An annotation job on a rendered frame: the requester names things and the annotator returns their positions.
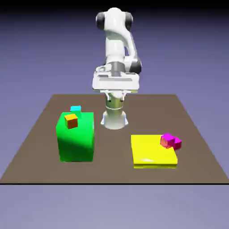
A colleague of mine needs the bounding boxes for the small magenta cube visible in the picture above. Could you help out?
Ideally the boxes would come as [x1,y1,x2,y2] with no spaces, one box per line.
[160,132,176,149]
[172,136,182,150]

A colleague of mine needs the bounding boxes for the small orange cube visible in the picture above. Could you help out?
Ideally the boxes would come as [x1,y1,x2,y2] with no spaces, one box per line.
[64,113,79,130]

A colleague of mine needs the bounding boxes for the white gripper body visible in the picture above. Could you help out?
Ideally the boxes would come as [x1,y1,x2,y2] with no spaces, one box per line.
[92,72,140,94]

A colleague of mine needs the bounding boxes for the small cyan cube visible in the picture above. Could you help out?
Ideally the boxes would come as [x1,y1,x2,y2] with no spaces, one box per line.
[70,105,82,115]

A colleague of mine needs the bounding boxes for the large green box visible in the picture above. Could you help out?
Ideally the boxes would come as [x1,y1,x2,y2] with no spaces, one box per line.
[55,111,95,163]

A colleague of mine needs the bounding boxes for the large yellow box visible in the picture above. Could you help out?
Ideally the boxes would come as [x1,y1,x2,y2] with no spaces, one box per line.
[131,134,178,169]

